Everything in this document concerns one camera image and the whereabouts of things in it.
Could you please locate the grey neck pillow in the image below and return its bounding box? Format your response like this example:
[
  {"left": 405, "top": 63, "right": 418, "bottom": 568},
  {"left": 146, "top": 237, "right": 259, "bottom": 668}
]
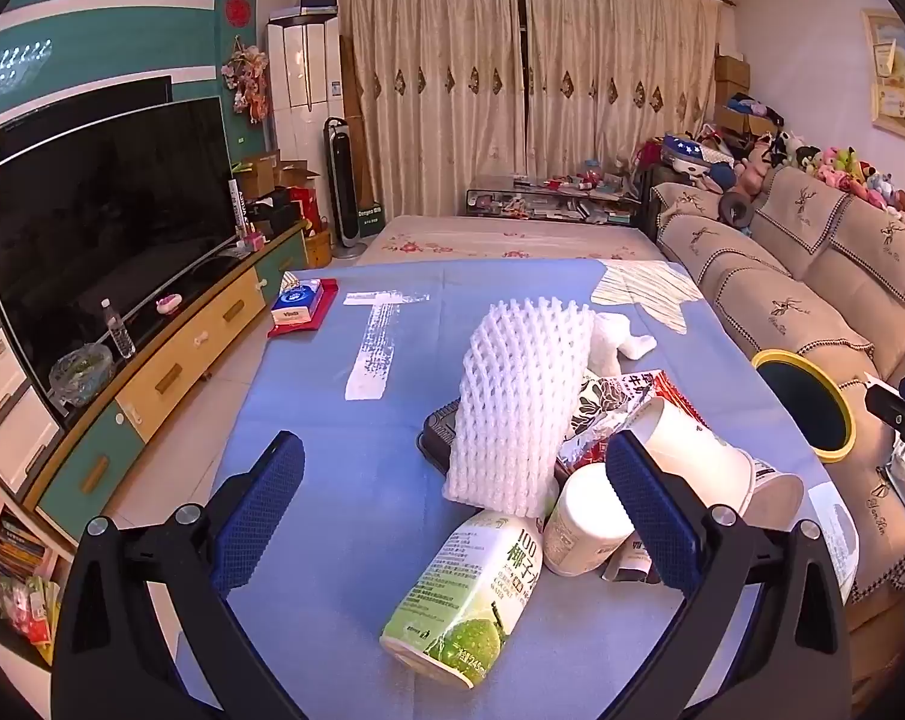
[{"left": 718, "top": 191, "right": 757, "bottom": 230}]

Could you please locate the black plastic food tray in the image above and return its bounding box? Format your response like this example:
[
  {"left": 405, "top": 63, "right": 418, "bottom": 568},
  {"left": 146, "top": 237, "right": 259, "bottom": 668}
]
[{"left": 418, "top": 401, "right": 461, "bottom": 473}]

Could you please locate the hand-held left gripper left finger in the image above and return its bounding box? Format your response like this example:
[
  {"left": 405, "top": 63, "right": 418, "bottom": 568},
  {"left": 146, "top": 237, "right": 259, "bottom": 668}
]
[{"left": 51, "top": 431, "right": 307, "bottom": 720}]

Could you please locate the blue tissue pack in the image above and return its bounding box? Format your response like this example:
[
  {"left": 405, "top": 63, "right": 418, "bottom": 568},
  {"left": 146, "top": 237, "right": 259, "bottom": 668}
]
[{"left": 270, "top": 279, "right": 325, "bottom": 327}]

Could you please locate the blue star print bag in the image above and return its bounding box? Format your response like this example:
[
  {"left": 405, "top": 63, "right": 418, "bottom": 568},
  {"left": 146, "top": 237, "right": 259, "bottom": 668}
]
[{"left": 658, "top": 133, "right": 712, "bottom": 166}]

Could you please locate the green coconut water carton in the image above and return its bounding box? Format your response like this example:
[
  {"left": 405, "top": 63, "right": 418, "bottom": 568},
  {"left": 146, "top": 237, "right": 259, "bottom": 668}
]
[{"left": 379, "top": 510, "right": 545, "bottom": 691}]

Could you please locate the artificial flower wall decoration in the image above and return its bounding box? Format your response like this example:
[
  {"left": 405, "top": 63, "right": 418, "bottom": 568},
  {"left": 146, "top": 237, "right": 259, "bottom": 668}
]
[{"left": 222, "top": 36, "right": 269, "bottom": 125}]

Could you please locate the clear plastic bag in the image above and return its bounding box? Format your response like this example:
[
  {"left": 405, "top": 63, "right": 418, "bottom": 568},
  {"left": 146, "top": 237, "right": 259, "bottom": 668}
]
[{"left": 49, "top": 343, "right": 116, "bottom": 410}]

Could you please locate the yellow rimmed dark bin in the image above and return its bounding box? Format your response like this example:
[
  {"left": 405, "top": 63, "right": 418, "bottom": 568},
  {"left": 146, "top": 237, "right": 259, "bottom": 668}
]
[{"left": 751, "top": 349, "right": 855, "bottom": 464}]

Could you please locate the large black television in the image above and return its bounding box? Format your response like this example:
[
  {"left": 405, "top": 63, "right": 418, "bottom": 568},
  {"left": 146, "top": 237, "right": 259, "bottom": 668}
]
[{"left": 0, "top": 96, "right": 236, "bottom": 413}]

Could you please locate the red gift bag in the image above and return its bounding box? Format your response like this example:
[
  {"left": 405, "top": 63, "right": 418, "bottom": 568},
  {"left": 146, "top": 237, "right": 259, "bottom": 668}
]
[{"left": 287, "top": 187, "right": 322, "bottom": 230}]

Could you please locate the red tray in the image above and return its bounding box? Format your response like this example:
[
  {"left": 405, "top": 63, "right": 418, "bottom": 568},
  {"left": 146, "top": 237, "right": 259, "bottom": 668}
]
[{"left": 267, "top": 277, "right": 340, "bottom": 338}]

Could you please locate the white tissue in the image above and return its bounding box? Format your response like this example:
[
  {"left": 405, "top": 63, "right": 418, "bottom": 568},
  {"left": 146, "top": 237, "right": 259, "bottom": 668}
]
[{"left": 588, "top": 311, "right": 658, "bottom": 380}]

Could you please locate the floral bed sheet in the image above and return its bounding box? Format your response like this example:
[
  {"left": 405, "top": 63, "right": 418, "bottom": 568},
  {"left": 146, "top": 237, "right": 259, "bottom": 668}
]
[{"left": 353, "top": 214, "right": 664, "bottom": 267}]

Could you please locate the black flat screen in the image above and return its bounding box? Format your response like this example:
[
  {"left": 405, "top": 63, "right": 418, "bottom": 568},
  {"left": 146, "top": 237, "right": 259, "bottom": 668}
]
[{"left": 0, "top": 75, "right": 175, "bottom": 162}]

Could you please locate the blue printed table cloth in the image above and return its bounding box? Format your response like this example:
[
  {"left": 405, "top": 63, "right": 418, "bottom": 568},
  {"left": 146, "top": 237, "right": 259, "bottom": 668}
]
[{"left": 175, "top": 259, "right": 862, "bottom": 720}]

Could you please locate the black white patterned packet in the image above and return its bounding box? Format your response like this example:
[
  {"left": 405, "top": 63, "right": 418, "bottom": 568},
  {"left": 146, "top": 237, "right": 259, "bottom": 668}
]
[{"left": 565, "top": 373, "right": 652, "bottom": 440}]

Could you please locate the framed wall picture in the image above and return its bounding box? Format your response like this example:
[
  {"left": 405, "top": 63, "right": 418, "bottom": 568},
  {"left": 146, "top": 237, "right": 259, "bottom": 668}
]
[{"left": 861, "top": 9, "right": 905, "bottom": 142}]

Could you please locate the open cardboard box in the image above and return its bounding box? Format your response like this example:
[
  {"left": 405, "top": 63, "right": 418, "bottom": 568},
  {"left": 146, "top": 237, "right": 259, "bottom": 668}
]
[
  {"left": 272, "top": 160, "right": 322, "bottom": 192},
  {"left": 231, "top": 151, "right": 281, "bottom": 200}
]

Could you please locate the red silver snack wrapper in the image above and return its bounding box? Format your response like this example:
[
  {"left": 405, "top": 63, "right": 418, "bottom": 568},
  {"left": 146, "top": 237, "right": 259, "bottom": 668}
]
[{"left": 558, "top": 373, "right": 712, "bottom": 482}]

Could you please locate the clear water bottle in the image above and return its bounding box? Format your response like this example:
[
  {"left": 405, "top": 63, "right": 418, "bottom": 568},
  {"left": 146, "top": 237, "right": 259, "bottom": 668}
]
[{"left": 100, "top": 298, "right": 136, "bottom": 359}]

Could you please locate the white foam fruit net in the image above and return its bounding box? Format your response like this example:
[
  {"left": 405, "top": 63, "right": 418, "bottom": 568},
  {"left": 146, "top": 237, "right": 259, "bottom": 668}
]
[{"left": 443, "top": 298, "right": 598, "bottom": 518}]

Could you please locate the stack of cardboard boxes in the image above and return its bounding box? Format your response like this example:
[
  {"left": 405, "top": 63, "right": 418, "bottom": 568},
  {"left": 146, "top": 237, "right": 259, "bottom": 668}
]
[{"left": 714, "top": 52, "right": 776, "bottom": 136}]

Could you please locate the pile of plush toys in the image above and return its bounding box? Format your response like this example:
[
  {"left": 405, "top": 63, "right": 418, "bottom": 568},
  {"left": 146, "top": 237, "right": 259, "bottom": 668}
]
[{"left": 753, "top": 127, "right": 905, "bottom": 233}]

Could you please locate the white drawer unit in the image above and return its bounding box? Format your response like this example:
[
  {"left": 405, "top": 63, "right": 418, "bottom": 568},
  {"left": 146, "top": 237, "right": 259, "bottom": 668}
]
[{"left": 0, "top": 255, "right": 67, "bottom": 500}]

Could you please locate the white plastic bottle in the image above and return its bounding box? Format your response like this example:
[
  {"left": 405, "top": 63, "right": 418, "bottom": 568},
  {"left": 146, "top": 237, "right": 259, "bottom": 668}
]
[{"left": 543, "top": 463, "right": 635, "bottom": 578}]

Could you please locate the white bookshelf with books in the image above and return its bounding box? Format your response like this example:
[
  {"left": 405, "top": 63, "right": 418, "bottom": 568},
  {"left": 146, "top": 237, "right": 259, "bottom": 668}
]
[{"left": 0, "top": 457, "right": 74, "bottom": 668}]

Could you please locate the teal yellow television cabinet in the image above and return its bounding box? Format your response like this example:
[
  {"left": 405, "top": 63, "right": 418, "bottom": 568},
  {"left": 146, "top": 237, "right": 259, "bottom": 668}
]
[{"left": 21, "top": 221, "right": 311, "bottom": 545}]

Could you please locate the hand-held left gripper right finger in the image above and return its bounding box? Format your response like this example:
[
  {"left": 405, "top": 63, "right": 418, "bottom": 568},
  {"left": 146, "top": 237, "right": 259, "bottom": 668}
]
[{"left": 604, "top": 431, "right": 853, "bottom": 720}]

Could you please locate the beige patterned curtain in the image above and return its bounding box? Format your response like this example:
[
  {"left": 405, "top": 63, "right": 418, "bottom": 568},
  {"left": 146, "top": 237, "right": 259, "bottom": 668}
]
[
  {"left": 332, "top": 0, "right": 529, "bottom": 222},
  {"left": 523, "top": 0, "right": 724, "bottom": 181}
]

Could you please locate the white paper cup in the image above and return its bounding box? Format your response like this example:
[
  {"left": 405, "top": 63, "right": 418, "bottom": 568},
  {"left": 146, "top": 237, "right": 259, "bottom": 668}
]
[{"left": 622, "top": 395, "right": 806, "bottom": 537}]

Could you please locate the white standing air conditioner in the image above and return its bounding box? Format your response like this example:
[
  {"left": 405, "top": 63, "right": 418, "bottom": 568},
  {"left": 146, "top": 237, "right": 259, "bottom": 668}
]
[{"left": 265, "top": 15, "right": 344, "bottom": 173}]

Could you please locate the black tower fan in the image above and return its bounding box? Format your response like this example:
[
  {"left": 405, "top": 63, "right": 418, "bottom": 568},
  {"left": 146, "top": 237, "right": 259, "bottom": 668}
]
[{"left": 323, "top": 117, "right": 367, "bottom": 250}]

